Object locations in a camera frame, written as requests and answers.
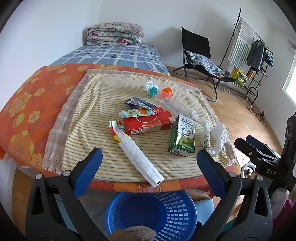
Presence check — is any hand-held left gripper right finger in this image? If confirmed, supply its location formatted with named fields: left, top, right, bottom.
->
left=192, top=149, right=272, bottom=241

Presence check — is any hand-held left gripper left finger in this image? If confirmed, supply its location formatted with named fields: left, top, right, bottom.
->
left=25, top=147, right=109, bottom=241

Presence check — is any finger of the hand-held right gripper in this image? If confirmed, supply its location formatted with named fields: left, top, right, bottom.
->
left=246, top=135, right=278, bottom=158
left=234, top=138, right=281, bottom=163

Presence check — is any white plastic bag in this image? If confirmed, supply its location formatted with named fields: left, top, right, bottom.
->
left=200, top=118, right=229, bottom=155

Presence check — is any green and white milk carton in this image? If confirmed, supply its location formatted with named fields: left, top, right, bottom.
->
left=168, top=114, right=197, bottom=157

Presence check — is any long white printed wrapper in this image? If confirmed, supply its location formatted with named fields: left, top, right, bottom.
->
left=109, top=120, right=164, bottom=188

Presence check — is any blue plastic basket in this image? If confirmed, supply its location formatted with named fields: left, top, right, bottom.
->
left=106, top=191, right=197, bottom=241

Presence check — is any colourful squeeze tube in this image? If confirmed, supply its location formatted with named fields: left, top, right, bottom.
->
left=119, top=108, right=156, bottom=118

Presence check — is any red cardboard carton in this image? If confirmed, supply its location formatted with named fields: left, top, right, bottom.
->
left=119, top=107, right=175, bottom=135

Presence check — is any clear bottle with teal cap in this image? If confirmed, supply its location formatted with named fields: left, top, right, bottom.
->
left=149, top=88, right=196, bottom=120

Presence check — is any dark blue snack wrapper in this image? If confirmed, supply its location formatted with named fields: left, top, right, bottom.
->
left=124, top=97, right=156, bottom=109

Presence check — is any orange plastic cap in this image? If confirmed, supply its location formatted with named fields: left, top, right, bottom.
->
left=160, top=88, right=173, bottom=99

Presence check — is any white tissue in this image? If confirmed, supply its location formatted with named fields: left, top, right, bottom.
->
left=145, top=80, right=159, bottom=93

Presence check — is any white curved object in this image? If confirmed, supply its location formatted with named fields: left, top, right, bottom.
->
left=240, top=163, right=256, bottom=179

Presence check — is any pink cloth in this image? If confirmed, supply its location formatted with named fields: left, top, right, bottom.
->
left=273, top=199, right=296, bottom=232

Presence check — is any black clothes rack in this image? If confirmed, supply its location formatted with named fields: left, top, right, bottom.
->
left=218, top=8, right=274, bottom=103

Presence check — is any yellow striped towel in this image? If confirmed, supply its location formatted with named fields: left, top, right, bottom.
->
left=43, top=69, right=238, bottom=181

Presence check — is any window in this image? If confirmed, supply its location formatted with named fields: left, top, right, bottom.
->
left=282, top=50, right=296, bottom=105

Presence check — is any yellow plastic crate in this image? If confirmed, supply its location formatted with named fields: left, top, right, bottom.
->
left=231, top=68, right=248, bottom=87

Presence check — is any brown furry item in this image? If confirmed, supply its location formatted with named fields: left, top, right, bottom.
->
left=111, top=226, right=158, bottom=241

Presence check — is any hanging teal garment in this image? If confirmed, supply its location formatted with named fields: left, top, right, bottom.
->
left=265, top=52, right=275, bottom=67

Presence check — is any hanging dark jacket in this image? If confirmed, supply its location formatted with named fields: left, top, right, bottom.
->
left=246, top=39, right=266, bottom=71

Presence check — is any orange floral blanket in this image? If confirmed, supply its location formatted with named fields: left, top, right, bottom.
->
left=0, top=64, right=240, bottom=193

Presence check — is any checked chair cushion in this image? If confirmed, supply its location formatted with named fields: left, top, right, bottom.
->
left=186, top=50, right=225, bottom=77

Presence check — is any hanging green striped towel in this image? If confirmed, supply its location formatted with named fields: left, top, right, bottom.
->
left=228, top=19, right=255, bottom=70

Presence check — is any blue checked bed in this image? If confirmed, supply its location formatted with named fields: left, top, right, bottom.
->
left=50, top=43, right=170, bottom=76

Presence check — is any black folding chair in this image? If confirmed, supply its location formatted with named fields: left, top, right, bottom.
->
left=173, top=27, right=236, bottom=102

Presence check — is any folded floral quilt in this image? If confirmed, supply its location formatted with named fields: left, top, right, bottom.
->
left=85, top=22, right=144, bottom=45

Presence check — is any black floor cable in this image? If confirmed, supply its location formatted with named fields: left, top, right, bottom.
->
left=253, top=109, right=267, bottom=127

